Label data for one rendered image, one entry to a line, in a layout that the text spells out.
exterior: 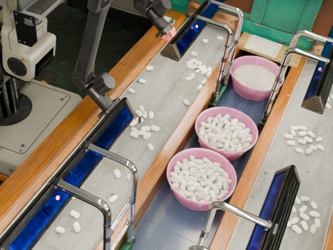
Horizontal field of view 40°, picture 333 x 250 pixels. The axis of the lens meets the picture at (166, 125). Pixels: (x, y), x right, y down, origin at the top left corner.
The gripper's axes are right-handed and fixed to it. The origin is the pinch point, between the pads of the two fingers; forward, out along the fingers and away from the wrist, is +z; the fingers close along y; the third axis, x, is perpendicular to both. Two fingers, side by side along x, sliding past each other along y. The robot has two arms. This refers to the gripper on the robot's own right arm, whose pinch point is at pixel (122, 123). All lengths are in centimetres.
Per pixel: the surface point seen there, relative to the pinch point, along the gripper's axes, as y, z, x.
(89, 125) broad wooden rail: -5.9, -7.4, 9.6
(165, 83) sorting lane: 36.3, 4.3, 0.7
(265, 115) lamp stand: 37, 39, -32
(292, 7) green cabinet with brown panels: 95, 18, -44
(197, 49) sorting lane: 69, 6, -2
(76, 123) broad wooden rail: -8.6, -11.9, 11.7
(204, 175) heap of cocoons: -6.1, 32.0, -23.0
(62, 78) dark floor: 87, -20, 118
